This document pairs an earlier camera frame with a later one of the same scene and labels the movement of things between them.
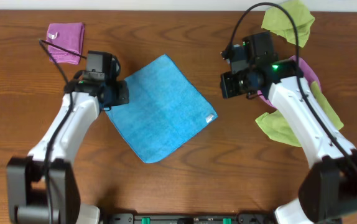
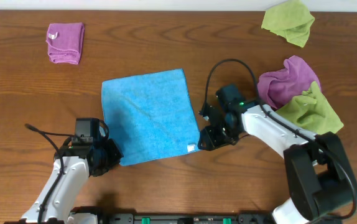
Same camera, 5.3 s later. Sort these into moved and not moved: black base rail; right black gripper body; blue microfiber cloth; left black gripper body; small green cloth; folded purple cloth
Moved: left black gripper body; right black gripper body; blue microfiber cloth
Not moved: small green cloth; folded purple cloth; black base rail
